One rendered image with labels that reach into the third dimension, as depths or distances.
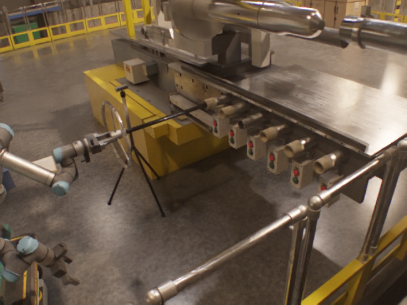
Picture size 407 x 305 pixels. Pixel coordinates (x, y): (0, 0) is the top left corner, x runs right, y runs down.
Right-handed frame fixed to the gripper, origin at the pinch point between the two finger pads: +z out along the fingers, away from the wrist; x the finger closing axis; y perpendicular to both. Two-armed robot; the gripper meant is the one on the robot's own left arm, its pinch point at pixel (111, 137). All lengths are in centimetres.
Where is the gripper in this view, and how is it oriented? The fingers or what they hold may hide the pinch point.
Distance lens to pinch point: 180.7
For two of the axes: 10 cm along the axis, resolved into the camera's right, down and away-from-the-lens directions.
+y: -0.3, -8.1, -5.8
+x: -5.5, -4.7, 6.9
